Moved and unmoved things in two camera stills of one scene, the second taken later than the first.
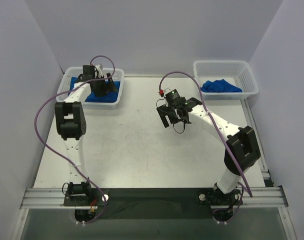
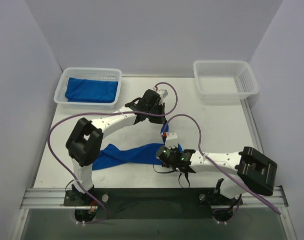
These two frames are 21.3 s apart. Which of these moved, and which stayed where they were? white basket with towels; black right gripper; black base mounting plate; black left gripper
Moved: black right gripper; black left gripper
Stayed: white basket with towels; black base mounting plate
